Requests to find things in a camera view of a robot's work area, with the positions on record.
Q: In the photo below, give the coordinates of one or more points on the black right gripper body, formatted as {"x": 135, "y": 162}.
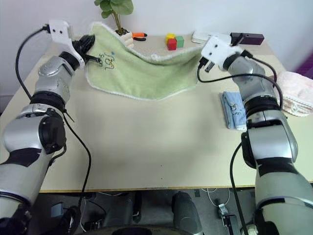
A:
{"x": 204, "y": 61}

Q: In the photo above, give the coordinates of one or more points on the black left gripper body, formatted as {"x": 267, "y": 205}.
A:
{"x": 80, "y": 46}

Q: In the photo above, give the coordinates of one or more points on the green towel with embroidery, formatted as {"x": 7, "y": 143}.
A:
{"x": 146, "y": 76}

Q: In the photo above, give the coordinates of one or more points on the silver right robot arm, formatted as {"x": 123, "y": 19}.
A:
{"x": 271, "y": 147}

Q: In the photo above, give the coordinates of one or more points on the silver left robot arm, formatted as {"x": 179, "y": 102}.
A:
{"x": 29, "y": 127}

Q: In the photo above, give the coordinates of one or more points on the blue folded towel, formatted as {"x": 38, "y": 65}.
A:
{"x": 232, "y": 110}

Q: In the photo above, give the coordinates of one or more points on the pink folded towel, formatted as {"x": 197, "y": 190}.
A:
{"x": 297, "y": 90}

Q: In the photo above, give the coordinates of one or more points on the flat white box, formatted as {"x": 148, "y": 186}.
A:
{"x": 199, "y": 36}

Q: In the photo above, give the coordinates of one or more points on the green cube block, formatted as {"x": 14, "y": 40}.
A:
{"x": 180, "y": 42}

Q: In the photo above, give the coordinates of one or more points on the red cube block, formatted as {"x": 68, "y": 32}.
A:
{"x": 172, "y": 44}

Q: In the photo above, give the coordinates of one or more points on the yellow block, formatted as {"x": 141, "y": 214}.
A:
{"x": 170, "y": 36}

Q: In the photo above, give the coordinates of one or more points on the green plant in white pot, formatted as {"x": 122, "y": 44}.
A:
{"x": 117, "y": 7}

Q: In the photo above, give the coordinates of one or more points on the dark purple rectangular box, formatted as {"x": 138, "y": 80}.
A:
{"x": 252, "y": 38}

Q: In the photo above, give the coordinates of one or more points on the dark rounded shape under table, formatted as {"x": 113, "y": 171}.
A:
{"x": 187, "y": 213}

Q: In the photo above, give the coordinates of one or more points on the dark grey housing under table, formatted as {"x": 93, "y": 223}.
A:
{"x": 122, "y": 205}

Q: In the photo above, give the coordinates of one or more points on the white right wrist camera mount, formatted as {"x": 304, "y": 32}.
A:
{"x": 217, "y": 49}

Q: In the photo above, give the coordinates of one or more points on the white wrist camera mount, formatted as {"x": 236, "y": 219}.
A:
{"x": 217, "y": 49}
{"x": 61, "y": 31}

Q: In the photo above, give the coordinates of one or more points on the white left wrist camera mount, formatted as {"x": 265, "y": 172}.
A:
{"x": 61, "y": 31}

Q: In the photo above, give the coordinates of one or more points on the silver metal bracket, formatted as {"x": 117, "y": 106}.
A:
{"x": 223, "y": 210}

